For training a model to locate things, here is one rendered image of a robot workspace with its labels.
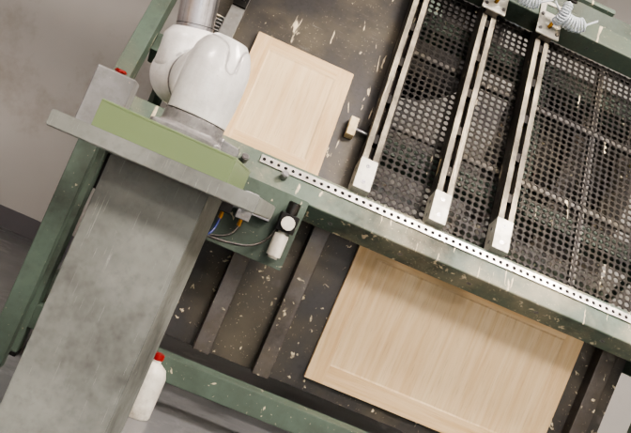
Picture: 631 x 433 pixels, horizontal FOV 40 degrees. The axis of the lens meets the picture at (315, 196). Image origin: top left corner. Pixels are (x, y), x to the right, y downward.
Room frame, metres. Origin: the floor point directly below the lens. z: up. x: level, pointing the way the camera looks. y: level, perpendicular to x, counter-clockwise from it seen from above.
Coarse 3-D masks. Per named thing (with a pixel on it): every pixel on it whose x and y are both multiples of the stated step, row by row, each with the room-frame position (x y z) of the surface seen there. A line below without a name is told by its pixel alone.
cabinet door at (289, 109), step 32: (256, 64) 3.03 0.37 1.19; (288, 64) 3.07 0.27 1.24; (320, 64) 3.11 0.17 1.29; (256, 96) 2.97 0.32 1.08; (288, 96) 3.01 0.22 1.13; (320, 96) 3.05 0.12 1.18; (256, 128) 2.92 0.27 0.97; (288, 128) 2.96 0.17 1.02; (320, 128) 2.99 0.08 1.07; (288, 160) 2.90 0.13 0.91; (320, 160) 2.93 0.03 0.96
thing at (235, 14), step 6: (234, 6) 3.08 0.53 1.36; (228, 12) 3.06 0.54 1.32; (234, 12) 3.07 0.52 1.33; (240, 12) 3.08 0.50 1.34; (228, 18) 3.05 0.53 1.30; (234, 18) 3.06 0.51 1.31; (240, 18) 3.07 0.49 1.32; (222, 24) 3.03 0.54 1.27; (228, 24) 3.04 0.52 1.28; (234, 24) 3.05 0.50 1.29; (222, 30) 3.02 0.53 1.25; (228, 30) 3.03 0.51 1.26; (234, 30) 3.04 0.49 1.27; (228, 36) 3.02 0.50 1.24
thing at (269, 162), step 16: (272, 160) 2.83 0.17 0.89; (304, 176) 2.84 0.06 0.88; (336, 192) 2.85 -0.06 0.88; (368, 208) 2.86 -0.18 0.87; (384, 208) 2.88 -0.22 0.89; (416, 224) 2.89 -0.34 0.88; (448, 240) 2.90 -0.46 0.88; (480, 256) 2.91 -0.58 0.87; (496, 256) 2.93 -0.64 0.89; (528, 272) 2.94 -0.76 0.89; (560, 288) 2.95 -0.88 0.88; (592, 304) 2.96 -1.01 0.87; (624, 320) 2.97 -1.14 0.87
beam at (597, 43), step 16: (480, 0) 3.47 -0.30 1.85; (512, 0) 3.43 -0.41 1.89; (512, 16) 3.49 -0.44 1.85; (528, 16) 3.47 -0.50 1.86; (576, 16) 3.50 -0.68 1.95; (560, 32) 3.49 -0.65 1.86; (592, 32) 3.49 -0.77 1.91; (608, 32) 3.52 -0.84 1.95; (576, 48) 3.53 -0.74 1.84; (592, 48) 3.51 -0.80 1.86; (608, 48) 3.48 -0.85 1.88; (624, 48) 3.50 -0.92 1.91; (608, 64) 3.55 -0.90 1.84; (624, 64) 3.52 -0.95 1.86
